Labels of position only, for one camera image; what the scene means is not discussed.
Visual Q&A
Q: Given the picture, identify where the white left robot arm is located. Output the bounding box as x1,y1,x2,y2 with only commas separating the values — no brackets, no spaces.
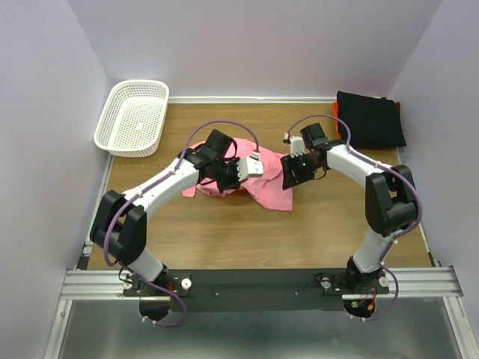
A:
89,129,240,295

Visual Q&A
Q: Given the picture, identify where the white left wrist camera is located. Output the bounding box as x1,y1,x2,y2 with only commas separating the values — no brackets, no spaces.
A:
237,156,264,182

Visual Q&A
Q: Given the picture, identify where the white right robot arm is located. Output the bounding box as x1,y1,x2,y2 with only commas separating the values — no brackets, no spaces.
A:
281,123,422,293

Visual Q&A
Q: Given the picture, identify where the pink t shirt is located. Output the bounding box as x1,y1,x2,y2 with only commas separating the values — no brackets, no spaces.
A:
182,138,293,212

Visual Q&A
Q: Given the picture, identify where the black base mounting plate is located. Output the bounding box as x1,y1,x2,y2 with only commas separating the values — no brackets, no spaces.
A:
123,267,390,313

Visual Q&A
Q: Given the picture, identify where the aluminium frame rail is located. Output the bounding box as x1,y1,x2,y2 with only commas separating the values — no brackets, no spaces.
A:
61,267,463,301

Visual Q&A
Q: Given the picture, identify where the white plastic basket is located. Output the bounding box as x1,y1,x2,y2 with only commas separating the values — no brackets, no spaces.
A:
94,79,169,158

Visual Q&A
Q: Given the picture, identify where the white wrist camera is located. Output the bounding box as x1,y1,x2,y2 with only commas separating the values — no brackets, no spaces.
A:
290,136,306,158
237,156,264,182

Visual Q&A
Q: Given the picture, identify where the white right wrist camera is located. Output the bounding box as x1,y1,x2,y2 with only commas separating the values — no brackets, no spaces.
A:
290,136,306,158

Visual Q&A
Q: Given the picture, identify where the orange folded t shirt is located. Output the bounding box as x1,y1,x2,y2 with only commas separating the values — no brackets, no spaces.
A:
332,102,342,139

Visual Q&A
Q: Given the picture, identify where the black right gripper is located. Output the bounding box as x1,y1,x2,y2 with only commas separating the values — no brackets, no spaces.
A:
280,152,321,190

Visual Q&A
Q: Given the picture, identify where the black folded t shirt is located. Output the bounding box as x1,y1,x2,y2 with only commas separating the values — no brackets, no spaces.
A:
336,91,406,149

